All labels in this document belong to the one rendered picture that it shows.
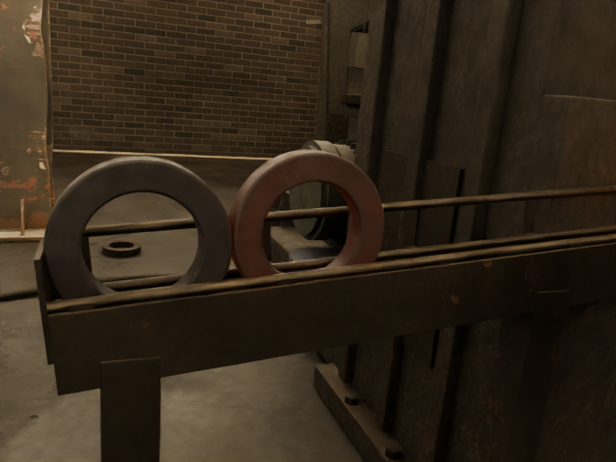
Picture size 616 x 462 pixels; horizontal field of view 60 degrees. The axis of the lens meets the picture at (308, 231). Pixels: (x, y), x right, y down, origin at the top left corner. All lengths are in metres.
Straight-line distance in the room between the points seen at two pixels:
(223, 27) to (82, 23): 1.53
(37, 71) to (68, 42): 3.58
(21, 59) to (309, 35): 4.59
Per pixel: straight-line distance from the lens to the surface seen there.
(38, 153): 3.09
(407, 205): 0.73
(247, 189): 0.58
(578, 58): 0.98
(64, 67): 6.63
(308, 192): 1.99
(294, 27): 7.04
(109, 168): 0.55
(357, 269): 0.62
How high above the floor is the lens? 0.84
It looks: 14 degrees down
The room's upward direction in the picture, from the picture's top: 5 degrees clockwise
